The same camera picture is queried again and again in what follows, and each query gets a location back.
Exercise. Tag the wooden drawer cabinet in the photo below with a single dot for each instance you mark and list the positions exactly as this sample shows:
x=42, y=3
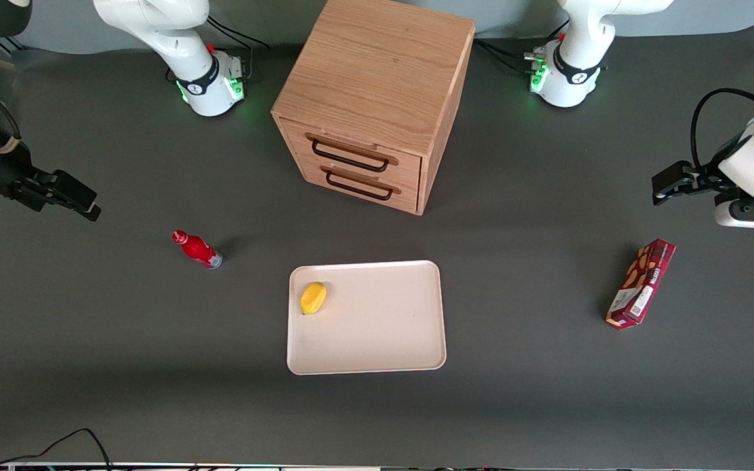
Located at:
x=377, y=72

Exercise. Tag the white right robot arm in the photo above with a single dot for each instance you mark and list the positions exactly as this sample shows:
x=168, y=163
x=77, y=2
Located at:
x=180, y=39

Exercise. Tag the yellow lemon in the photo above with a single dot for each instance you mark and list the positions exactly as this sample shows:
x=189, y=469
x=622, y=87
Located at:
x=313, y=298

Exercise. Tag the beige rectangular tray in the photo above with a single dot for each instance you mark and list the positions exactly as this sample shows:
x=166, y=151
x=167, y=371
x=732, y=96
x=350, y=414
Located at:
x=377, y=327

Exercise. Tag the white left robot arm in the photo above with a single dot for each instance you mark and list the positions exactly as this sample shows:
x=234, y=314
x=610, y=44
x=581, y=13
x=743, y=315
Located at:
x=576, y=39

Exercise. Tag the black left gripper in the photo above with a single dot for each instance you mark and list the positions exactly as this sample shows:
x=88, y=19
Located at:
x=702, y=179

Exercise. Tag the red coke bottle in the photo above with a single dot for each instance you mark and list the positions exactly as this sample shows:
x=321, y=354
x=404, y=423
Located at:
x=197, y=250

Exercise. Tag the red snack box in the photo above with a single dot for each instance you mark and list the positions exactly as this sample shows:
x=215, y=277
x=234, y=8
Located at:
x=642, y=284

